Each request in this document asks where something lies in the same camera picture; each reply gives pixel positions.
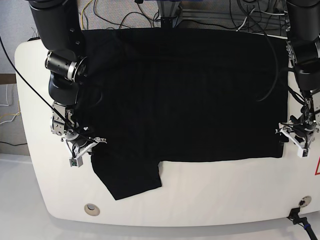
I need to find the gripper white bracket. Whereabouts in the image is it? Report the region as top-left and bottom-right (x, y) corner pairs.
(275, 123), (319, 158)
(61, 136), (107, 167)

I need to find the silver table grommet left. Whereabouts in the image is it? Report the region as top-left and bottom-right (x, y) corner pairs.
(84, 203), (100, 217)

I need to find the black clamp with cable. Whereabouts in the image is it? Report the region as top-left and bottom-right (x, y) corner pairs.
(287, 207), (318, 240)

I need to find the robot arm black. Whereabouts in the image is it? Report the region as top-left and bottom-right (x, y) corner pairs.
(28, 0), (106, 167)
(279, 0), (320, 158)

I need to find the yellow floor cable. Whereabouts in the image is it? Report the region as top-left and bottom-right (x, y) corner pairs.
(80, 0), (94, 30)

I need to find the white floor cable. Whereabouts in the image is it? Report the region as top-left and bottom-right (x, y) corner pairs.
(0, 84), (10, 107)

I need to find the silver table grommet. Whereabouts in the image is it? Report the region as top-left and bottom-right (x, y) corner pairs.
(84, 203), (100, 217)
(298, 195), (312, 208)

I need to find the black T-shirt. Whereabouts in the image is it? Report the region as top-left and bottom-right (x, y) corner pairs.
(75, 28), (289, 200)

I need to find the aluminium frame post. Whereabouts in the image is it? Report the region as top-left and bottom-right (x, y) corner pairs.
(156, 0), (181, 29)

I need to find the silver table grommet right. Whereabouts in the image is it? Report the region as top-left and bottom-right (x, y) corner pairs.
(298, 195), (312, 208)

